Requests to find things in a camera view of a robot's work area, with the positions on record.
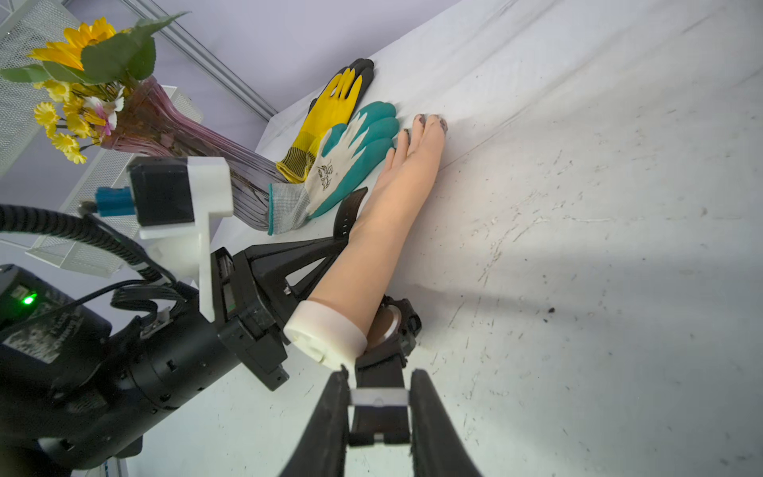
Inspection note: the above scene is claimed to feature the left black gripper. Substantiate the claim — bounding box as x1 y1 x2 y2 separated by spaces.
211 238 348 392

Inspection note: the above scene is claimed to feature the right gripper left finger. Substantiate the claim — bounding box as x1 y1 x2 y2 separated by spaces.
280 368 350 477

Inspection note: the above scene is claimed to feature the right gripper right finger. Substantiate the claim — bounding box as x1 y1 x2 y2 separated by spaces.
409 370 481 476

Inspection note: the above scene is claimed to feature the black digital wrist watch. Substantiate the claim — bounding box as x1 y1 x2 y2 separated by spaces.
332 186 423 448

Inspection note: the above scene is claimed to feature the mannequin hand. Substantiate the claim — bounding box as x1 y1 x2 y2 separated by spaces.
285 114 448 371

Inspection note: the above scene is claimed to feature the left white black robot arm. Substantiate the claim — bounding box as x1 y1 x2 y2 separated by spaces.
1 201 358 476

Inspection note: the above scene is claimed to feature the green white work glove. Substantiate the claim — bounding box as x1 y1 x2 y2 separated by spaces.
267 101 399 236

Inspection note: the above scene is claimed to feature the white two-tier mesh shelf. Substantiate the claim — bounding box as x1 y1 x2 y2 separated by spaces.
0 0 204 278

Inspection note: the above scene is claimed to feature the yellow black work glove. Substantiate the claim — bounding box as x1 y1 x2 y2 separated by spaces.
276 59 375 184

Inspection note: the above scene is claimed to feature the purple ribbed glass vase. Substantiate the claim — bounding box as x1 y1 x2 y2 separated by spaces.
101 77 285 232

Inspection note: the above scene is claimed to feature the yellow artificial flower bouquet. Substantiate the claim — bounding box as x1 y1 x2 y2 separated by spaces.
1 12 184 164

